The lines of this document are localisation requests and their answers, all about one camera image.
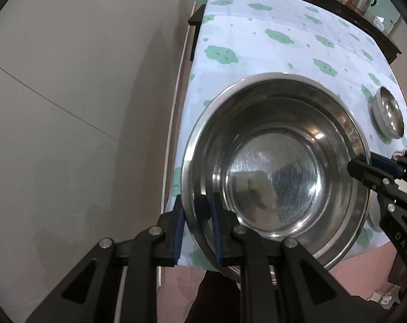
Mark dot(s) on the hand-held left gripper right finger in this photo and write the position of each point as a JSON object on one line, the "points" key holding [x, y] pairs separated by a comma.
{"points": [[216, 232]]}

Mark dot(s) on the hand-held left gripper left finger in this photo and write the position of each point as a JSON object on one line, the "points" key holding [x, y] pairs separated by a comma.
{"points": [[179, 232]]}

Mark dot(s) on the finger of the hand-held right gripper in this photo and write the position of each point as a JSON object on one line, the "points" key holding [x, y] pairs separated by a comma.
{"points": [[366, 171], [385, 165]]}

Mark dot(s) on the small stainless steel bowl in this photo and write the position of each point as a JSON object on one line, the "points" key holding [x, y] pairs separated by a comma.
{"points": [[388, 111]]}

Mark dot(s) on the large stainless steel bowl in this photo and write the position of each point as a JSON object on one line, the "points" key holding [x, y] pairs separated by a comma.
{"points": [[243, 91], [277, 175]]}

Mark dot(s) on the person's dark clothing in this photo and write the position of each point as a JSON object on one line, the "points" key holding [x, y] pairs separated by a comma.
{"points": [[210, 299]]}

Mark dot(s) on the tissue box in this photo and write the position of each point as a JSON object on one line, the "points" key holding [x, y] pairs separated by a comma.
{"points": [[381, 23]]}

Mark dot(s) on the pale green door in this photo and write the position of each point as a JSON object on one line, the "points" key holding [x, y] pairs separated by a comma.
{"points": [[392, 6]]}

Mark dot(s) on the cloud-print tablecloth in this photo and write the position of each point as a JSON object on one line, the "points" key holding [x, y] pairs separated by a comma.
{"points": [[257, 40]]}

